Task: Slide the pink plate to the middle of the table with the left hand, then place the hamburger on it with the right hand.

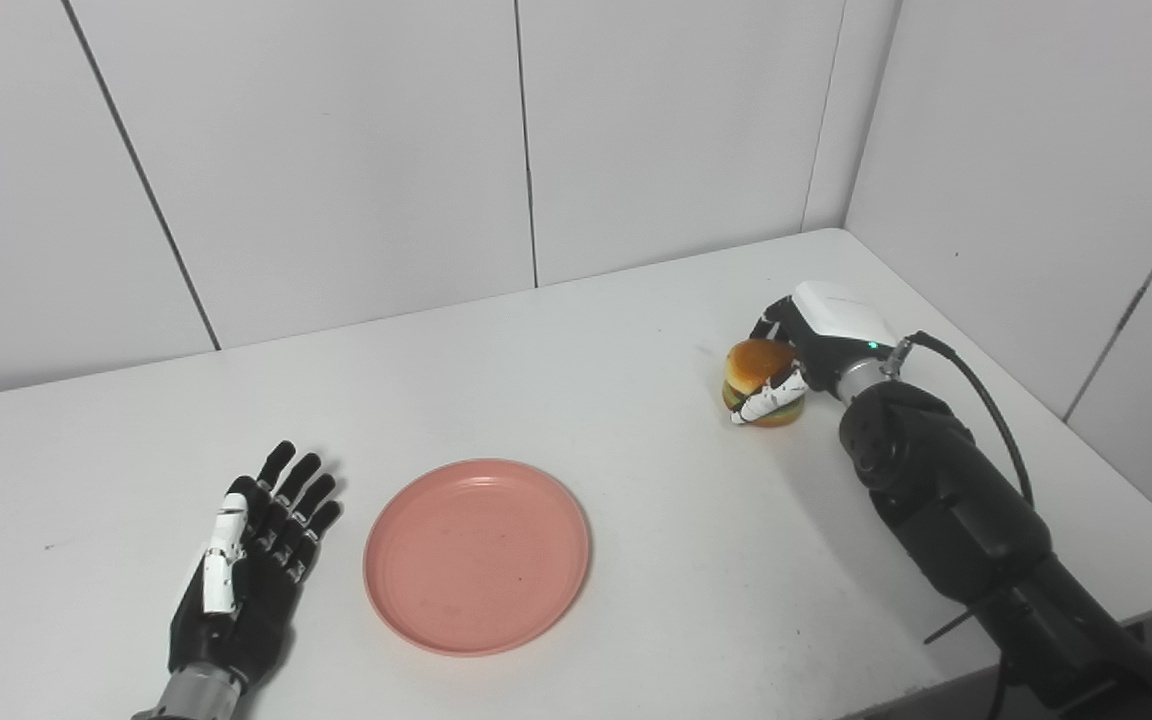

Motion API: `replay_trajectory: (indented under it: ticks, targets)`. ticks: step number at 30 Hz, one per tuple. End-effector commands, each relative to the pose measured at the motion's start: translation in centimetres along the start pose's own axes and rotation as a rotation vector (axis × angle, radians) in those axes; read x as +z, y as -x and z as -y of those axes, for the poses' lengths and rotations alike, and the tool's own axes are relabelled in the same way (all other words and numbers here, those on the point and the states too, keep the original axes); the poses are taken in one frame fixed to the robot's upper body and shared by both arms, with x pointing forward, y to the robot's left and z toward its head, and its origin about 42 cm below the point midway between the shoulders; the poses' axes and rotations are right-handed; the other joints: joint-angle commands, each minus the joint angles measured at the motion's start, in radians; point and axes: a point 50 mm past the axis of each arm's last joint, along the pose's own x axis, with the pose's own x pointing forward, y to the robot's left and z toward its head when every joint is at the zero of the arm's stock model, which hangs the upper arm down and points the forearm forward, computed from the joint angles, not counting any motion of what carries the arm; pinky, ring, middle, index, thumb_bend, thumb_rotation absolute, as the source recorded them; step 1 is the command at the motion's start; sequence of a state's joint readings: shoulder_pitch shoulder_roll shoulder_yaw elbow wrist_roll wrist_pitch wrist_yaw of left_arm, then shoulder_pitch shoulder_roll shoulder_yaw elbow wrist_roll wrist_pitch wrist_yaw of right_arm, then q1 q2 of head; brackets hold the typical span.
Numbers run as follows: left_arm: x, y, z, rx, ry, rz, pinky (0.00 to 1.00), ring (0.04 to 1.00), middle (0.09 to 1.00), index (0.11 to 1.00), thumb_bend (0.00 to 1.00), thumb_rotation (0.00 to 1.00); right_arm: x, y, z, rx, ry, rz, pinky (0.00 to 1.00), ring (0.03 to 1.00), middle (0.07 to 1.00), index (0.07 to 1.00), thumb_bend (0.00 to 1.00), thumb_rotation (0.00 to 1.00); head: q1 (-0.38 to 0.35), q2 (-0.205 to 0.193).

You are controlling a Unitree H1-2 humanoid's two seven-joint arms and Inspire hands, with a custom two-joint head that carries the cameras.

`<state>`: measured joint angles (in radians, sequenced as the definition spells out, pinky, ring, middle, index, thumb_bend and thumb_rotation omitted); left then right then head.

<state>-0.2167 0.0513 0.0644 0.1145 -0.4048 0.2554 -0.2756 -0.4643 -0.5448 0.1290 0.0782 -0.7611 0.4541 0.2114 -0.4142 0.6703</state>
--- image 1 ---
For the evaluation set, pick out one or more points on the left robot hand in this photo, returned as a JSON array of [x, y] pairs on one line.
[[251, 570]]

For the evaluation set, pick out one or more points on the pink round plate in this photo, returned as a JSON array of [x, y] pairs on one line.
[[477, 557]]

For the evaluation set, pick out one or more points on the toy hamburger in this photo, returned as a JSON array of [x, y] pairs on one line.
[[758, 385]]

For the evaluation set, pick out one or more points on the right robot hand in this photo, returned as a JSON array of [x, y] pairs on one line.
[[816, 345]]

